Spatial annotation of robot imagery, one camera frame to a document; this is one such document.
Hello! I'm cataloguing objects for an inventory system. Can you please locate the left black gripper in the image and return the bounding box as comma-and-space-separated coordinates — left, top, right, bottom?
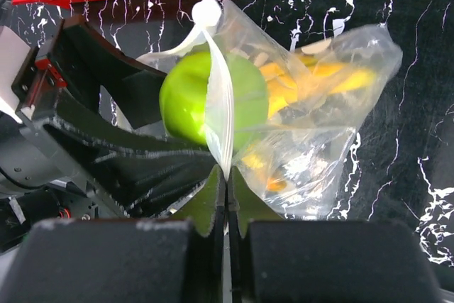
10, 16, 166, 182

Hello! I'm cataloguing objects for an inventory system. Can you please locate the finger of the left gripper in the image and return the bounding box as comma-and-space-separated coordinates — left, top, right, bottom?
42, 118, 215, 216

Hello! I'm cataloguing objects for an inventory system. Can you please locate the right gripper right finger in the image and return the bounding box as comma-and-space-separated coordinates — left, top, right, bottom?
226, 166, 283, 302

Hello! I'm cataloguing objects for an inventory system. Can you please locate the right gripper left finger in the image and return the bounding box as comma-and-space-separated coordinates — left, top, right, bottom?
172, 165, 226, 302

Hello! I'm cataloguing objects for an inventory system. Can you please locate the green toy apple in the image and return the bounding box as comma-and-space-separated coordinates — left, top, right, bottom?
158, 50, 270, 150

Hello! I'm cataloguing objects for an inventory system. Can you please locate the polka dot zip bag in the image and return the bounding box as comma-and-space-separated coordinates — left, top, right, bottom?
139, 0, 402, 220

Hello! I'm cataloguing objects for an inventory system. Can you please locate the yellow toy banana bunch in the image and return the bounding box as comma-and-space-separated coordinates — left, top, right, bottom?
234, 57, 386, 195

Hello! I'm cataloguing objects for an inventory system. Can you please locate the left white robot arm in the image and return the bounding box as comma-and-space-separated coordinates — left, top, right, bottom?
1, 15, 214, 250

